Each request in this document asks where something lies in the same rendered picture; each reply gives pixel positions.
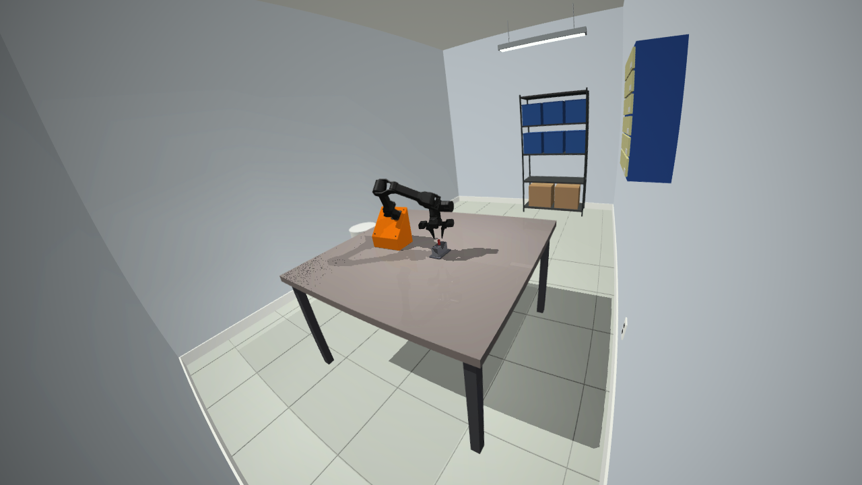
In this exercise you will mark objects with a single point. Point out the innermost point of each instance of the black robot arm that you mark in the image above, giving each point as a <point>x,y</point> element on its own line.
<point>425,199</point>

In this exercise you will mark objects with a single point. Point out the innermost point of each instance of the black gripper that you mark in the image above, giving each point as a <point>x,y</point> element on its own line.
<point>448,223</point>

